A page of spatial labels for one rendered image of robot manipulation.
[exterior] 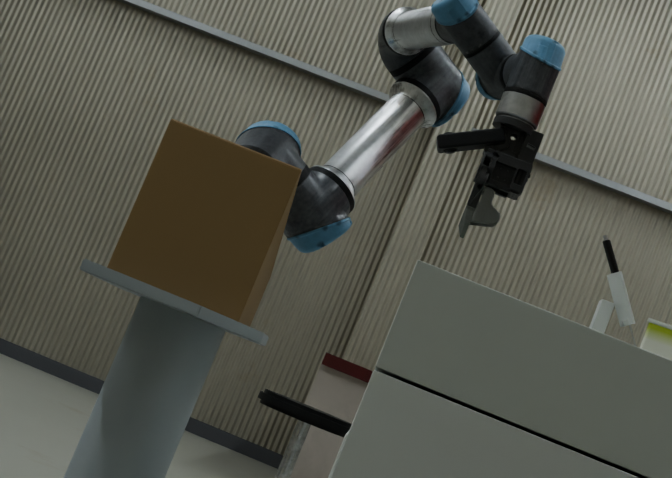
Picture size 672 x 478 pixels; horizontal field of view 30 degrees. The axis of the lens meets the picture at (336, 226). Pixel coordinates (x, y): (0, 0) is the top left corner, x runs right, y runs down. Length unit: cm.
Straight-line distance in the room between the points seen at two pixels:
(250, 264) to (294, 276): 876
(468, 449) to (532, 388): 11
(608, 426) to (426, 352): 24
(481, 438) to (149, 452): 75
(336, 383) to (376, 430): 647
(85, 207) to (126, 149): 63
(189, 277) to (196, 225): 9
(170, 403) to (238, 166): 42
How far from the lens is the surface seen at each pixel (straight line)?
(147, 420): 214
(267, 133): 233
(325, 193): 235
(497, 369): 158
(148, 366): 214
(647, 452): 161
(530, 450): 158
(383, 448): 157
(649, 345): 180
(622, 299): 191
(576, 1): 1152
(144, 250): 216
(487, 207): 208
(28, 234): 1134
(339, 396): 803
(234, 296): 213
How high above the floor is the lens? 77
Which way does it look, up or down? 7 degrees up
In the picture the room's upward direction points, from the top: 22 degrees clockwise
